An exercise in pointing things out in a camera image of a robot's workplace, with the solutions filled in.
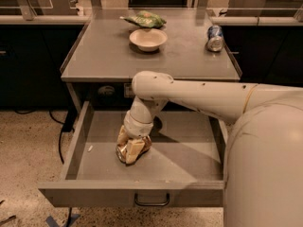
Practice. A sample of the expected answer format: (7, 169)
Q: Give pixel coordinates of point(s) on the open grey drawer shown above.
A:
(185, 160)

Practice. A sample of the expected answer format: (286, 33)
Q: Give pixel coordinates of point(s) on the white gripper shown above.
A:
(137, 127)

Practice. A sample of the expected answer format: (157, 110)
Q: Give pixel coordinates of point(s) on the white bowl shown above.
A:
(148, 39)

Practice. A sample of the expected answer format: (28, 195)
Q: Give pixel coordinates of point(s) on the green chip bag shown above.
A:
(145, 19)

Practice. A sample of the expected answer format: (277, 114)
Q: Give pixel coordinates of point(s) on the white label sticker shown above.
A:
(128, 91)

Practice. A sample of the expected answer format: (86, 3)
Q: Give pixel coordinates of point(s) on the blue soda can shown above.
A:
(215, 38)

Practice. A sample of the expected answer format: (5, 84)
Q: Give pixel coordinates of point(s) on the crushed orange soda can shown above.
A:
(129, 151)

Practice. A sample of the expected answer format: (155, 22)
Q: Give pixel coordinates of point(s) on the black drawer handle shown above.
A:
(151, 200)

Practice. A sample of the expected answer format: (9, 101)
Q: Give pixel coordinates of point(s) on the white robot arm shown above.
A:
(263, 159)

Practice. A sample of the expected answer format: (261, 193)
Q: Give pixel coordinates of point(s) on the grey counter cabinet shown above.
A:
(104, 52)

